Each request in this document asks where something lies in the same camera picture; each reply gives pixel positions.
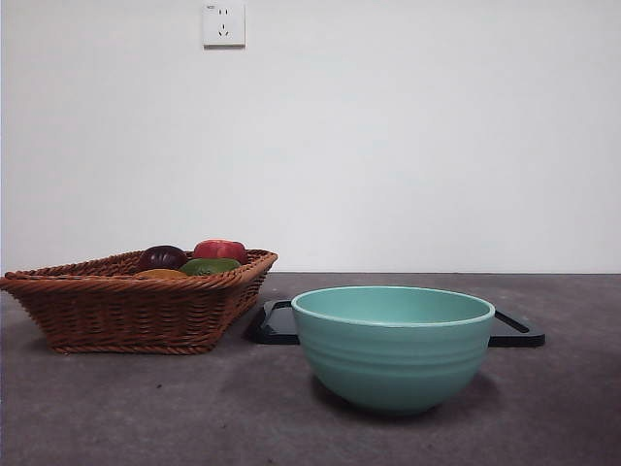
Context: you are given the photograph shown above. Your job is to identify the teal ceramic bowl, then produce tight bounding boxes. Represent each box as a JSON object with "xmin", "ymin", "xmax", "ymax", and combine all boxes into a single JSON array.
[{"xmin": 290, "ymin": 285, "xmax": 497, "ymax": 417}]

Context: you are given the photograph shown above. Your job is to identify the yellow-orange fruit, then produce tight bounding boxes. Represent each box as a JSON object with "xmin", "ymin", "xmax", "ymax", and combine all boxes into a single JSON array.
[{"xmin": 133, "ymin": 268, "xmax": 188, "ymax": 280}]

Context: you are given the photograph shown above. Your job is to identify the dark rectangular tray plate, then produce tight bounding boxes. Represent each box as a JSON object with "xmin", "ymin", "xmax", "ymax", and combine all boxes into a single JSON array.
[{"xmin": 249, "ymin": 299, "xmax": 546, "ymax": 348}]

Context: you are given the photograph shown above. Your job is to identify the red apple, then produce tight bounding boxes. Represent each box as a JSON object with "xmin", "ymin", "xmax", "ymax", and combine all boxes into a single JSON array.
[{"xmin": 192, "ymin": 238, "xmax": 247, "ymax": 265}]

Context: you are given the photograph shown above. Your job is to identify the green fruit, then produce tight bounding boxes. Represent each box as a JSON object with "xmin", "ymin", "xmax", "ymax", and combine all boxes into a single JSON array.
[{"xmin": 178, "ymin": 257, "xmax": 243, "ymax": 277}]

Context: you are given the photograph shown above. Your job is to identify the dark purple round fruit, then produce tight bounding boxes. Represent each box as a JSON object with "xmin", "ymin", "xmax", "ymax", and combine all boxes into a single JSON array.
[{"xmin": 139, "ymin": 245, "xmax": 188, "ymax": 272}]

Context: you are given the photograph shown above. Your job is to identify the brown wicker basket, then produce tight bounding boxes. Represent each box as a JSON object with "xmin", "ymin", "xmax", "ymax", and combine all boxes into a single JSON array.
[{"xmin": 0, "ymin": 248, "xmax": 278, "ymax": 354}]

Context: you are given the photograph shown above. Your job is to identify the white wall socket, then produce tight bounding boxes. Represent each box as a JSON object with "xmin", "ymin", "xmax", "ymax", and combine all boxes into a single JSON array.
[{"xmin": 202, "ymin": 2, "xmax": 246, "ymax": 50}]

